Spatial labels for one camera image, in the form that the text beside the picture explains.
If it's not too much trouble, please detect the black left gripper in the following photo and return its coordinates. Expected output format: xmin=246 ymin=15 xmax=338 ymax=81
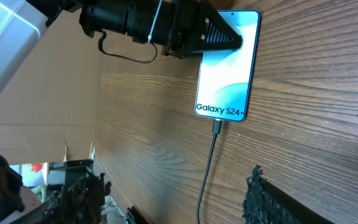
xmin=163 ymin=0 xmax=242 ymax=59

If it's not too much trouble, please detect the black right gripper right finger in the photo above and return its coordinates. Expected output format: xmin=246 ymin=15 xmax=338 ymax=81
xmin=242 ymin=165 xmax=333 ymax=224

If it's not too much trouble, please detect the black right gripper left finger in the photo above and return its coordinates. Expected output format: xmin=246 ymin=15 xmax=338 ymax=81
xmin=20 ymin=173 xmax=111 ymax=224

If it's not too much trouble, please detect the brown cardboard box wall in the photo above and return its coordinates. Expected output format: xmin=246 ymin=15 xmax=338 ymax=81
xmin=0 ymin=12 xmax=102 ymax=164

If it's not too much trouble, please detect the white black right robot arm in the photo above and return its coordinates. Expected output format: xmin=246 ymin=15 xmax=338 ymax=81
xmin=0 ymin=155 xmax=328 ymax=224

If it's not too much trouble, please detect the Samsung Galaxy smartphone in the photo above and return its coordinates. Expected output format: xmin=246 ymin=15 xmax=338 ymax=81
xmin=195 ymin=10 xmax=261 ymax=122

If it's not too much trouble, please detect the black USB charging cable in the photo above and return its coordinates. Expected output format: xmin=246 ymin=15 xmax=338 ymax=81
xmin=196 ymin=119 xmax=223 ymax=224

